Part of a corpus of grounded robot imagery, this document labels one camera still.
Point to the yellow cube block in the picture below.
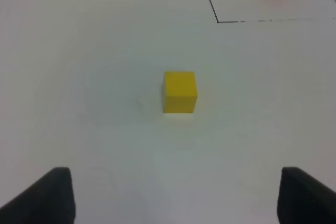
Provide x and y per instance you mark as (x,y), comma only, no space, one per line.
(179,92)

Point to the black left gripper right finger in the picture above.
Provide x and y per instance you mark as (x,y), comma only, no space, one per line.
(303,199)

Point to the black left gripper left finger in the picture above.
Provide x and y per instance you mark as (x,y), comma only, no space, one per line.
(49,200)

